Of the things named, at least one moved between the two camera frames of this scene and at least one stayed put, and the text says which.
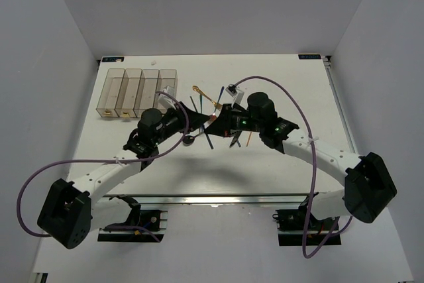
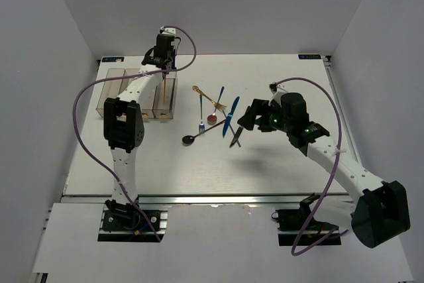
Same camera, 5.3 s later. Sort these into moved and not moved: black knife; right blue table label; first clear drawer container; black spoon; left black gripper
Moved: left black gripper
Not moved: black spoon; right blue table label; black knife; first clear drawer container
